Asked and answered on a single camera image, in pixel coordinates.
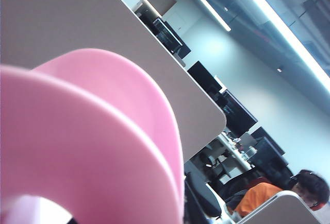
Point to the pink plastic watering can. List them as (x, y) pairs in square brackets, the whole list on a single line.
[(77, 144)]

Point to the short ceiling light bar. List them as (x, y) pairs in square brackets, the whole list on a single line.
[(212, 10)]

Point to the person in orange shirt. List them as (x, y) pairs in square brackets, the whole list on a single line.
[(257, 198)]

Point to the long ceiling light strip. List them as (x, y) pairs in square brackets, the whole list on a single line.
[(283, 28)]

